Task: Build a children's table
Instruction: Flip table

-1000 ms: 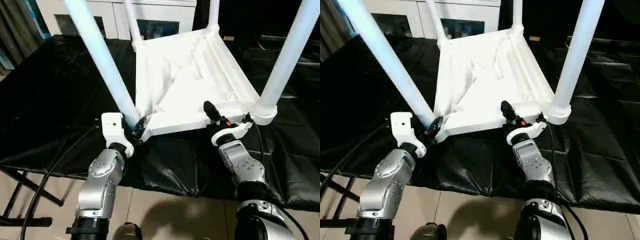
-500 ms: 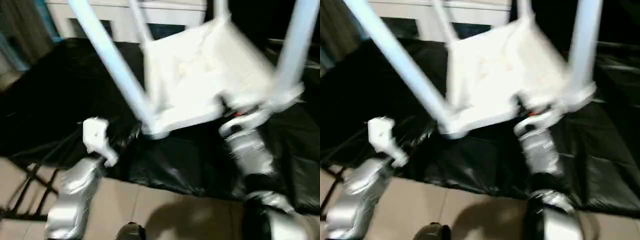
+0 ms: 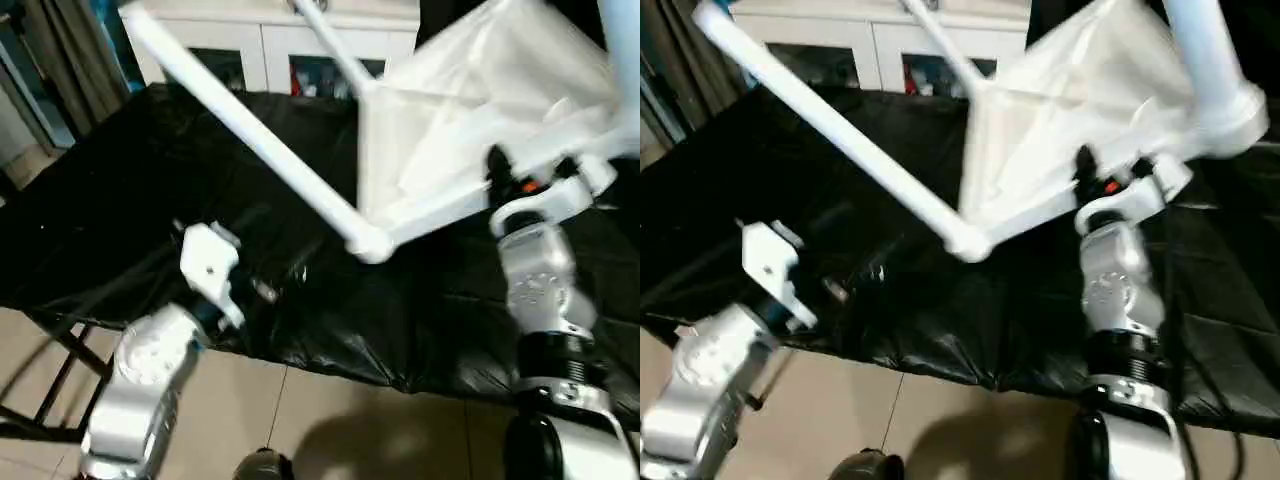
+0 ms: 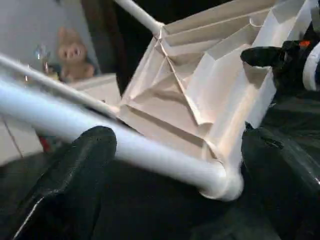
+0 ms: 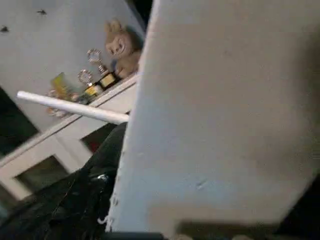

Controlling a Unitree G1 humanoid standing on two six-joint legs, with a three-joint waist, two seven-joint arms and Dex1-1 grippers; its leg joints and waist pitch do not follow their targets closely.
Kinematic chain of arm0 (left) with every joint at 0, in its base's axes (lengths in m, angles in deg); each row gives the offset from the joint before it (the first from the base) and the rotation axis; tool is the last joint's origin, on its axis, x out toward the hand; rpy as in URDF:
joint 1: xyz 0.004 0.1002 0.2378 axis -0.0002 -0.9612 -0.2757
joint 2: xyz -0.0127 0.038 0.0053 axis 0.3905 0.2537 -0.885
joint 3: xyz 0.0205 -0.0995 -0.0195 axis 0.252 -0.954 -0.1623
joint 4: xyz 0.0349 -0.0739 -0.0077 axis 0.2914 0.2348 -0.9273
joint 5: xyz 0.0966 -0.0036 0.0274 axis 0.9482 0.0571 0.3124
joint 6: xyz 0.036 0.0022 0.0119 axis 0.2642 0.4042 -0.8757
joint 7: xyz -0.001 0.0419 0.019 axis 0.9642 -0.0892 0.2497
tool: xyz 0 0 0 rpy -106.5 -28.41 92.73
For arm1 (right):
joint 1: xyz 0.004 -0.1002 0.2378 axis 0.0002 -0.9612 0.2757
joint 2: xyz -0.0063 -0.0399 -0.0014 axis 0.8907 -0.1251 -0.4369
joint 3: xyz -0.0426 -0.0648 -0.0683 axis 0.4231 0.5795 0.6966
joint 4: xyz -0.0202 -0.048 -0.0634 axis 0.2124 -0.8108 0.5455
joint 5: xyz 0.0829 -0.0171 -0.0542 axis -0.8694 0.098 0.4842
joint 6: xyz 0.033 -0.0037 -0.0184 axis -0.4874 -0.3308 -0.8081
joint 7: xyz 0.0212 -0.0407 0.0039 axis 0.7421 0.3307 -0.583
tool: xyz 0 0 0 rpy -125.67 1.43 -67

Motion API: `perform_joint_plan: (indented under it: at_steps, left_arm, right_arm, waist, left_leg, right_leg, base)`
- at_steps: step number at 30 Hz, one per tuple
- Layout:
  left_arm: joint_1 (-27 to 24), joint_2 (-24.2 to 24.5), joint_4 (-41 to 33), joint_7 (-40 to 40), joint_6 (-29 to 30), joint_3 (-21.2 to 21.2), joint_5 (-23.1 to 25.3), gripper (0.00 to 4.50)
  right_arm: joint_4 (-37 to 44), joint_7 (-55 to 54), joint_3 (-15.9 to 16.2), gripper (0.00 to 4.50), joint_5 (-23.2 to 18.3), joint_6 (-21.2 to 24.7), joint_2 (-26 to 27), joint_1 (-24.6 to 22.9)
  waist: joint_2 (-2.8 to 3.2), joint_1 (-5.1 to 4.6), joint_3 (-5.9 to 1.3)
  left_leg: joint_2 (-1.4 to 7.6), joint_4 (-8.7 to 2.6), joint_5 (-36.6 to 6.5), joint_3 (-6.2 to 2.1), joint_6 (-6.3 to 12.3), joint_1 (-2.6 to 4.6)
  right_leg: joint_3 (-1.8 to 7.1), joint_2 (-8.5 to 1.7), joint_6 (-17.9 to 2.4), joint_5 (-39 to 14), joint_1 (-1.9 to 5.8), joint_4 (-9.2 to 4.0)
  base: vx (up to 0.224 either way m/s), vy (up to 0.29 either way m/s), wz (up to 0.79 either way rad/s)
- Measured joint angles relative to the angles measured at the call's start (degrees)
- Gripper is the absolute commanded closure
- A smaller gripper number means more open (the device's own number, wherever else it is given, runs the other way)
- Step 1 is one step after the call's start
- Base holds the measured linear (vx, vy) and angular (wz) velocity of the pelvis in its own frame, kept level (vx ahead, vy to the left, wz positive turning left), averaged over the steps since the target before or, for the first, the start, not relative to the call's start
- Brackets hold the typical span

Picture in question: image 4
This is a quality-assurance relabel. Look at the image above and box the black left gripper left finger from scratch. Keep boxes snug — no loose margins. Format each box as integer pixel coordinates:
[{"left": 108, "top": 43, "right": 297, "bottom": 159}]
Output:
[{"left": 12, "top": 126, "right": 118, "bottom": 240}]

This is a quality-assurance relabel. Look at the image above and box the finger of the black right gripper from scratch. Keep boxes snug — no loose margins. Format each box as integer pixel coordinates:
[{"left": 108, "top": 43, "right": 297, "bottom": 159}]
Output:
[{"left": 240, "top": 46, "right": 285, "bottom": 69}]

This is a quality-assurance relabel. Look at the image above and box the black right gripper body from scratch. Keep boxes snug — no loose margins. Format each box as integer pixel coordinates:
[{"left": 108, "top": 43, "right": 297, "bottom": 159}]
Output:
[{"left": 273, "top": 39, "right": 314, "bottom": 89}]

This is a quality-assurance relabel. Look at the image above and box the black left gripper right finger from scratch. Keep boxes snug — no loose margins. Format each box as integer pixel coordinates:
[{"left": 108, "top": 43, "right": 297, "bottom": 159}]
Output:
[{"left": 241, "top": 123, "right": 320, "bottom": 240}]

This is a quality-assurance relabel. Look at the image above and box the white plastic table top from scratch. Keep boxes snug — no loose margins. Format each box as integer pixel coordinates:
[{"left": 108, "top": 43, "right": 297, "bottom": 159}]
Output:
[{"left": 117, "top": 0, "right": 311, "bottom": 203}]

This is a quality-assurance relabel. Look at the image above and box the black mat cover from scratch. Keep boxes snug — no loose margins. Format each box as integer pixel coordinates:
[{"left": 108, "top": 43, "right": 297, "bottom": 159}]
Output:
[{"left": 0, "top": 82, "right": 320, "bottom": 240}]

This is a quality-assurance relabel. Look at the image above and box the white glass door cabinet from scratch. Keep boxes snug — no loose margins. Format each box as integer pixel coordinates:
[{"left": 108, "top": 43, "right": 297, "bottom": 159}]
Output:
[{"left": 0, "top": 73, "right": 123, "bottom": 163}]

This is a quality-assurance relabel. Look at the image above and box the beige plush toy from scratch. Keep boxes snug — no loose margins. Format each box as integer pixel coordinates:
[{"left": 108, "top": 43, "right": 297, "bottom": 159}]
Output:
[{"left": 56, "top": 26, "right": 96, "bottom": 82}]

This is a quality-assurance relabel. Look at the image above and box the clear glass ornament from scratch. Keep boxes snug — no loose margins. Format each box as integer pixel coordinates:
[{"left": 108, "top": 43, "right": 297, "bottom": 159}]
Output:
[{"left": 33, "top": 44, "right": 51, "bottom": 74}]

